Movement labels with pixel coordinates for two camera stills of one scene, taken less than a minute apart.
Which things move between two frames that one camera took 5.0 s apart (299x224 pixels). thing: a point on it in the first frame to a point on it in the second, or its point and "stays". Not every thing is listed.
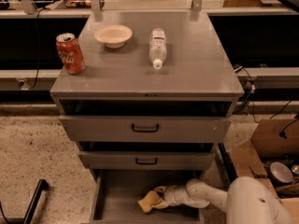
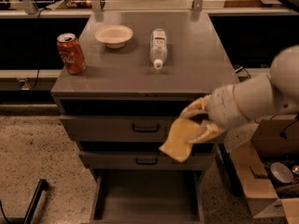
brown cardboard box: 272,141 stays
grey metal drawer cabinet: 149,109 stays
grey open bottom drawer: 116,193 stays
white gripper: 170,195 to 224,105
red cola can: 70,52 stays
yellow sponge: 149,201 to 176,146
